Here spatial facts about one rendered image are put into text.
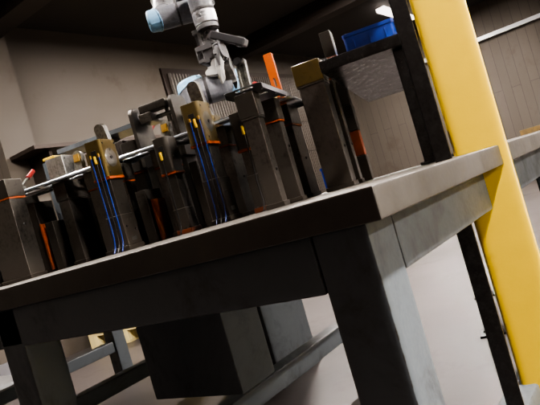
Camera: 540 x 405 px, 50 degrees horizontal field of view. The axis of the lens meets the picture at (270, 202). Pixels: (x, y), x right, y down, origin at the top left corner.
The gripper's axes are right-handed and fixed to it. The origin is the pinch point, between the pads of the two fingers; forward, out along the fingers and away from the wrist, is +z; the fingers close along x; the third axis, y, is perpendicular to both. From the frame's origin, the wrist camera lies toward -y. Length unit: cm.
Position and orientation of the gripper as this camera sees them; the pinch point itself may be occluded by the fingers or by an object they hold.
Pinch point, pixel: (231, 83)
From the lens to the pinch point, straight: 188.1
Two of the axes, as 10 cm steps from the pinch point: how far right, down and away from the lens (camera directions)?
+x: -2.9, 0.7, -9.5
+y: -9.1, 2.8, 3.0
